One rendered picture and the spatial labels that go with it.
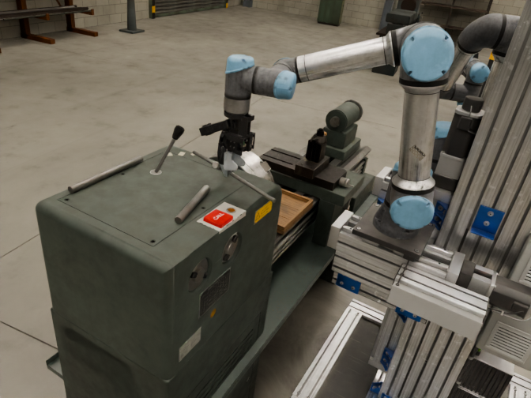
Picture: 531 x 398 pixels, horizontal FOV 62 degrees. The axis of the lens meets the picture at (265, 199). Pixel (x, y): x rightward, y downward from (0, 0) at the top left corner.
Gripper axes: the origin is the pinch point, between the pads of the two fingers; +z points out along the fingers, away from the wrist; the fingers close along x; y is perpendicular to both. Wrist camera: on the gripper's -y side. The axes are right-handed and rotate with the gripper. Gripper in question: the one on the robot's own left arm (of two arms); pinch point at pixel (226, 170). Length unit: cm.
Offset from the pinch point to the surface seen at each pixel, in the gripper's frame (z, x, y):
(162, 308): 17.1, -43.3, 12.2
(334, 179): 33, 84, 9
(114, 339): 39, -43, -5
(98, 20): 116, 612, -750
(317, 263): 76, 72, 13
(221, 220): 3.5, -19.6, 12.3
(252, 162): 7.9, 25.9, -5.3
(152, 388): 50, -43, 8
